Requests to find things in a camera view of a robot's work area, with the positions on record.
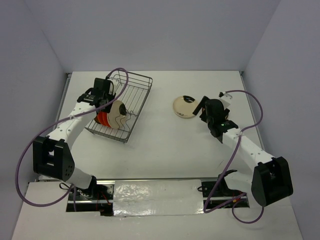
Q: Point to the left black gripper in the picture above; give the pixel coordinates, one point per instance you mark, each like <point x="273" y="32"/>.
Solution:
<point x="111" y="96"/>

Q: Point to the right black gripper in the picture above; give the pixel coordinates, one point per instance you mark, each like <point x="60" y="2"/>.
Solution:
<point x="199" y="107"/>

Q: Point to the cream plate with black patch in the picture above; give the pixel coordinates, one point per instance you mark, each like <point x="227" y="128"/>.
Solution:
<point x="184" y="106"/>

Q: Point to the orange plate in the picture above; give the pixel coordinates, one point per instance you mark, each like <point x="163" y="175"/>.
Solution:
<point x="104" y="119"/>
<point x="99" y="118"/>

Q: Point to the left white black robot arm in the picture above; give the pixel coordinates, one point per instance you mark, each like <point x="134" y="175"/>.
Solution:
<point x="52" y="155"/>

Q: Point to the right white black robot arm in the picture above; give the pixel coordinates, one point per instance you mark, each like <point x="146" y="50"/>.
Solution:
<point x="270" y="178"/>

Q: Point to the rear brown yellow plate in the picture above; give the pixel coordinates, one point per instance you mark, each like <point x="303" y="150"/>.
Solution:
<point x="95" y="117"/>

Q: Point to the silver foil tape patch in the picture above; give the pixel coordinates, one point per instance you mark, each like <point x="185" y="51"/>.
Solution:
<point x="157" y="198"/>

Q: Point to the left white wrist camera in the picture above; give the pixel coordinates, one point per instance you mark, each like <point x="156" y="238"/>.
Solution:
<point x="114" y="85"/>

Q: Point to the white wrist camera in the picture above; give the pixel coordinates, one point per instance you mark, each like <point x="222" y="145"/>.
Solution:
<point x="225" y="98"/>
<point x="114" y="85"/>

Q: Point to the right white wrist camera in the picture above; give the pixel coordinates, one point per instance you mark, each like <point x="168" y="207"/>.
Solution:
<point x="225" y="98"/>

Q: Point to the metal wire dish rack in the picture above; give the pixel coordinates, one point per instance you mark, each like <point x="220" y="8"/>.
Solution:
<point x="133" y="98"/>

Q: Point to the metal base rail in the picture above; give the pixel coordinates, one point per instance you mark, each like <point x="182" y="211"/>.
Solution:
<point x="102" y="202"/>

